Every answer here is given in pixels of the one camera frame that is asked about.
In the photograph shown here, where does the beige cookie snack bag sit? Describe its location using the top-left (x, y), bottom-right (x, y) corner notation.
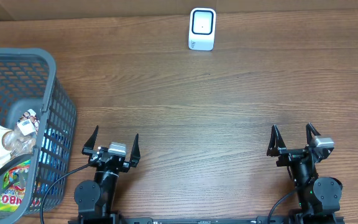
top-left (0, 109), bottom-right (40, 169)

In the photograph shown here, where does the blue snack wrapper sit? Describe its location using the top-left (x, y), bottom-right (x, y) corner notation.
top-left (39, 128), bottom-right (63, 183)

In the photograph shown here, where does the white barcode scanner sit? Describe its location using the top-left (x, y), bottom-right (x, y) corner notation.
top-left (188, 7), bottom-right (216, 51)

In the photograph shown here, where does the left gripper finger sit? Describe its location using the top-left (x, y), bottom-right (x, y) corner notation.
top-left (83, 126), bottom-right (99, 149)
top-left (129, 134), bottom-right (140, 167)

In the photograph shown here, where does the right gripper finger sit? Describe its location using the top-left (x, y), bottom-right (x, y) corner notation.
top-left (267, 124), bottom-right (287, 156)
top-left (306, 123), bottom-right (321, 146)

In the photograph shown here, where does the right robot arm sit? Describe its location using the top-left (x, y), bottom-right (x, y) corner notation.
top-left (263, 123), bottom-right (344, 224)

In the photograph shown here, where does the green Haribo candy bag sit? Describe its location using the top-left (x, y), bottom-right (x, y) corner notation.
top-left (0, 159), bottom-right (30, 212)

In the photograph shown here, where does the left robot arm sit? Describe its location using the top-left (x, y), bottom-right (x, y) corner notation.
top-left (69, 127), bottom-right (140, 224)

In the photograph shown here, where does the grey plastic shopping basket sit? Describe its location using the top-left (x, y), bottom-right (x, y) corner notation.
top-left (0, 48), bottom-right (76, 223)

